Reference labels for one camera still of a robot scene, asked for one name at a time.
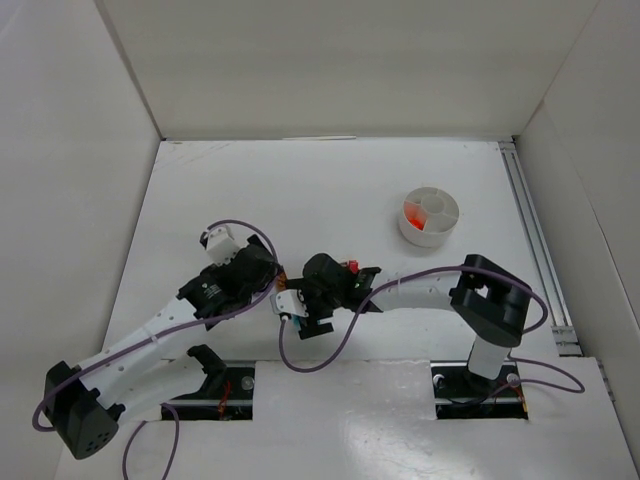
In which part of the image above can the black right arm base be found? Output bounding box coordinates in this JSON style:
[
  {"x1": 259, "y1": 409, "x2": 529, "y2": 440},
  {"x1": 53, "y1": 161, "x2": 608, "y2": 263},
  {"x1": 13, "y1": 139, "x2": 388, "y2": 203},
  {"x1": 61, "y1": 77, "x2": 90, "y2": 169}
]
[{"x1": 431, "y1": 362, "x2": 528, "y2": 420}]

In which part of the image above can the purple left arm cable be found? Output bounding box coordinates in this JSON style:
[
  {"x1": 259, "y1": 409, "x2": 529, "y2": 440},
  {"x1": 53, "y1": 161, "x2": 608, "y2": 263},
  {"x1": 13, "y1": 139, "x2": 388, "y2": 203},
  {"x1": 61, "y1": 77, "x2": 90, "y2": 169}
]
[{"x1": 32, "y1": 219, "x2": 284, "y2": 480}]

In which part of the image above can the aluminium rail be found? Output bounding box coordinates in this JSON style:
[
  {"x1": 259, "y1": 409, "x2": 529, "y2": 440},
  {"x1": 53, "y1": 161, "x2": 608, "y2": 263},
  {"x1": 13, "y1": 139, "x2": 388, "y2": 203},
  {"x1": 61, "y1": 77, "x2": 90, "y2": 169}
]
[{"x1": 498, "y1": 140, "x2": 583, "y2": 357}]

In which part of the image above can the small brown lego brick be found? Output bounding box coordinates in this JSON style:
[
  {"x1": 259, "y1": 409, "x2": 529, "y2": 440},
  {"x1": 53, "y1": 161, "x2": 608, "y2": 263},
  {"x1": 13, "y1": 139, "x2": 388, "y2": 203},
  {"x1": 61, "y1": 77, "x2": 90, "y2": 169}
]
[{"x1": 276, "y1": 269, "x2": 287, "y2": 292}]

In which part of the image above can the white round divided container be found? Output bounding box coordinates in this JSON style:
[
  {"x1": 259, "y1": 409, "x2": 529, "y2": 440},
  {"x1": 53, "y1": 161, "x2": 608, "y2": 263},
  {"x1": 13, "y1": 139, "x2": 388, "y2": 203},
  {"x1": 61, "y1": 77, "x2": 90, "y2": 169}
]
[{"x1": 398, "y1": 187, "x2": 460, "y2": 248}]

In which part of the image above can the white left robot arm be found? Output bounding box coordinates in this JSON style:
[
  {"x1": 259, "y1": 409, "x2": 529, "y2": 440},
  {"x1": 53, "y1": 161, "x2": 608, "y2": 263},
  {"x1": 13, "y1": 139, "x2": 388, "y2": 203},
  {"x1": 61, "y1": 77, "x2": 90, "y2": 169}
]
[{"x1": 40, "y1": 228, "x2": 281, "y2": 460}]

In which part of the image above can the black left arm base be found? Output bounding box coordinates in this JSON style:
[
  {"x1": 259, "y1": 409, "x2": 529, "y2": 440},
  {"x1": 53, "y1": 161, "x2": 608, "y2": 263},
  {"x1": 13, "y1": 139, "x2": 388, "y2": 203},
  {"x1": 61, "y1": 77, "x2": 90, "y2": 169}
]
[{"x1": 167, "y1": 345, "x2": 256, "y2": 422}]

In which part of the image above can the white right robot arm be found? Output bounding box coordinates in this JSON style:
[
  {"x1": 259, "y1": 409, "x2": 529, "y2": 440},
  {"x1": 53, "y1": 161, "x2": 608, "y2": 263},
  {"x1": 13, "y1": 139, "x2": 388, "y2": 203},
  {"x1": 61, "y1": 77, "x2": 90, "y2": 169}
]
[{"x1": 273, "y1": 253, "x2": 533, "y2": 380}]

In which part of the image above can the orange curved lego piece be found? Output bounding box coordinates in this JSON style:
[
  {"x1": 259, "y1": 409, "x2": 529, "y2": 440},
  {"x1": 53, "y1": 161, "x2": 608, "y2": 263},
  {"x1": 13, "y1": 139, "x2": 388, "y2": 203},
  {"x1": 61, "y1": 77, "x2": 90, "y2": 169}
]
[{"x1": 408, "y1": 217, "x2": 426, "y2": 231}]

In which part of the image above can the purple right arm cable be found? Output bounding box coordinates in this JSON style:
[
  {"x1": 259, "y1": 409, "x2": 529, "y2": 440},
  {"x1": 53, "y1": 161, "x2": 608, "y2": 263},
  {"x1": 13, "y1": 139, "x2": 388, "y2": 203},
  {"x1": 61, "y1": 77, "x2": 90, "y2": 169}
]
[{"x1": 277, "y1": 263, "x2": 586, "y2": 399}]

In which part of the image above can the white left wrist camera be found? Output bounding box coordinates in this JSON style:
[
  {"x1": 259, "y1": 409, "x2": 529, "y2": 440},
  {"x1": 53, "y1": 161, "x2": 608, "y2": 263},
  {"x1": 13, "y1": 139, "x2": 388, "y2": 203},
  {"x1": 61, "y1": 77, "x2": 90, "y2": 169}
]
[{"x1": 200, "y1": 225, "x2": 240, "y2": 266}]

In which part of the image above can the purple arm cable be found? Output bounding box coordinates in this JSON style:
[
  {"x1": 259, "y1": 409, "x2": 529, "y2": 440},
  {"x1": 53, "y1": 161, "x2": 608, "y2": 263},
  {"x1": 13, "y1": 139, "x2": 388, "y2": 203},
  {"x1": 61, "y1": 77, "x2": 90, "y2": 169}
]
[
  {"x1": 32, "y1": 219, "x2": 284, "y2": 480},
  {"x1": 277, "y1": 263, "x2": 586, "y2": 399}
]

